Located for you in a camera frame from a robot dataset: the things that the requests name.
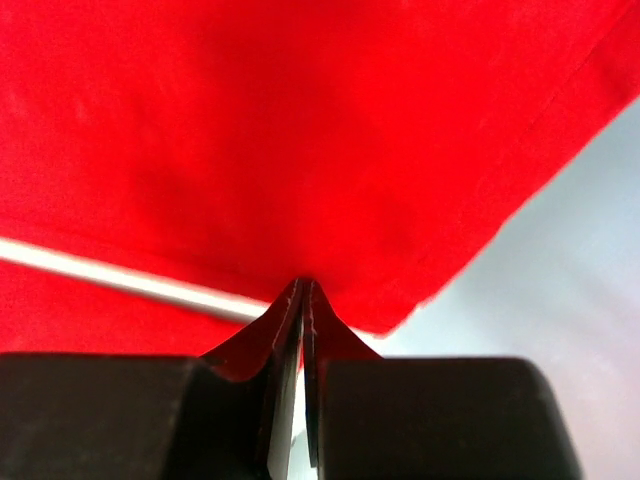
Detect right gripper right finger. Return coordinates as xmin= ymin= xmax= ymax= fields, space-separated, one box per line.
xmin=301 ymin=281 xmax=582 ymax=479

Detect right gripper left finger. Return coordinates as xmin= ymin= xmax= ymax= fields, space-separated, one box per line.
xmin=1 ymin=280 xmax=303 ymax=479

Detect red trousers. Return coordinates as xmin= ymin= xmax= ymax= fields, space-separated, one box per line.
xmin=0 ymin=0 xmax=640 ymax=356

